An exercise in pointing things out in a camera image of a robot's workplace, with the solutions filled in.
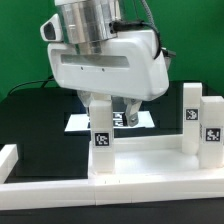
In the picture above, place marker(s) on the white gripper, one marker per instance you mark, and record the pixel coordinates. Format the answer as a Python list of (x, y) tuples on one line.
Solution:
[(128, 66)]

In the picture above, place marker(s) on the white left fence piece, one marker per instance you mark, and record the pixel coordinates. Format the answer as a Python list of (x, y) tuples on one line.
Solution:
[(8, 159)]

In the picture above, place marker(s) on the white front fence rail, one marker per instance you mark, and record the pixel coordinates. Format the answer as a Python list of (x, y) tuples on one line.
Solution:
[(53, 194)]

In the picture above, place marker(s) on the white desk top tray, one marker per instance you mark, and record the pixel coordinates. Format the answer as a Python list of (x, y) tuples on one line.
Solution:
[(155, 155)]

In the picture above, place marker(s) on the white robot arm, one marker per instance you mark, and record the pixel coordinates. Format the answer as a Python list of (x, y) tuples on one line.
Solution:
[(93, 49)]

